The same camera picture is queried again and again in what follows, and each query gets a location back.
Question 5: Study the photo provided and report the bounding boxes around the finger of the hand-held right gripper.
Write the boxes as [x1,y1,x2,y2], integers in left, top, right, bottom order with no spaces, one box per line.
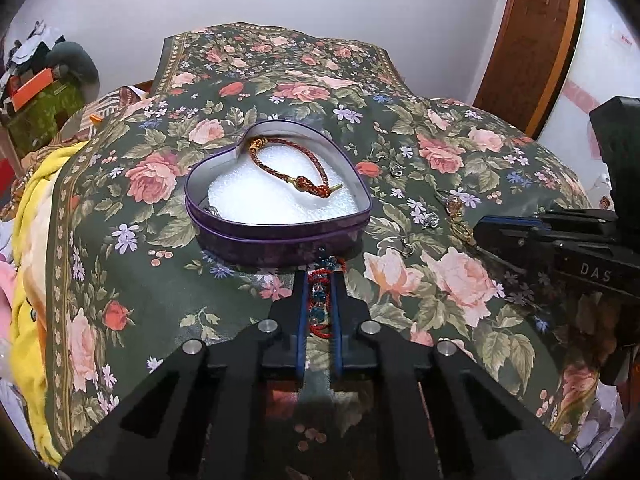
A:
[472,209,620,242]
[472,232,557,286]

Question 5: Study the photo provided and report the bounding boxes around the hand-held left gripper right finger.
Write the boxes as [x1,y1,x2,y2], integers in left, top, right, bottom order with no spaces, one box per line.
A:
[330,270,587,480]

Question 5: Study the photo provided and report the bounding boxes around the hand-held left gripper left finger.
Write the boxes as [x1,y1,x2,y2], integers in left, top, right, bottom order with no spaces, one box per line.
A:
[59,270,308,480]

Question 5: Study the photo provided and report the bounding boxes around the red and blue beaded bracelet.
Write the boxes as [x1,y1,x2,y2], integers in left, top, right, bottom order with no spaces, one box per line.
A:
[307,255,347,342]

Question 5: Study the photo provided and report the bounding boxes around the purple heart-shaped tin box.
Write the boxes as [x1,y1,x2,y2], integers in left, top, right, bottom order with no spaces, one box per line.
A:
[184,119,372,268]

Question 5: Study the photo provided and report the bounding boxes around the white foam pad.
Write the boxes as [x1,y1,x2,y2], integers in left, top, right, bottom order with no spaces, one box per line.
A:
[207,146,360,224]

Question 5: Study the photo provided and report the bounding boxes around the green floral blanket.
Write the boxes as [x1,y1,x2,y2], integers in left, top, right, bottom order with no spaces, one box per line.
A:
[45,22,617,467]

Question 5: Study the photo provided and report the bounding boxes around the brown wooden door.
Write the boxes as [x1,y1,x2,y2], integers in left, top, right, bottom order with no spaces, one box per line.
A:
[472,0,587,137]

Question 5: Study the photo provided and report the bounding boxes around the yellow blanket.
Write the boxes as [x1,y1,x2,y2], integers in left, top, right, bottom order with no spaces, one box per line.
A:
[11,140,92,467]

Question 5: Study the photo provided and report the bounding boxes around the brown patterned cloth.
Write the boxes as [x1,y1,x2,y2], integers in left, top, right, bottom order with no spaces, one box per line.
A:
[59,85,152,147]

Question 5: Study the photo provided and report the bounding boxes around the pink cloth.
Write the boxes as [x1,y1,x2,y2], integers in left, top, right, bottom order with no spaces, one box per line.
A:
[0,254,22,343]

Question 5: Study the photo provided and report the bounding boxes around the green box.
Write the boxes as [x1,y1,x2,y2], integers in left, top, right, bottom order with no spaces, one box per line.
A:
[6,80,87,157]

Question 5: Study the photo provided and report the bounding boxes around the dark green cushion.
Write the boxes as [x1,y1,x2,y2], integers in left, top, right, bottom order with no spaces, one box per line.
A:
[47,41,101,107]

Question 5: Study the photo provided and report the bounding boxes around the orange box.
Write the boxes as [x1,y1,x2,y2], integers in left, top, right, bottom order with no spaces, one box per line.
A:
[10,67,57,112]

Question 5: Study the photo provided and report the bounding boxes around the pile of clothes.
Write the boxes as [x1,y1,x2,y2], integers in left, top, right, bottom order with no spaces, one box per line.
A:
[0,20,67,92]

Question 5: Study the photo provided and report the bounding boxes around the red braided bracelet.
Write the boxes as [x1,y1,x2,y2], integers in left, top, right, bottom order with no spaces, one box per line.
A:
[248,137,345,199]

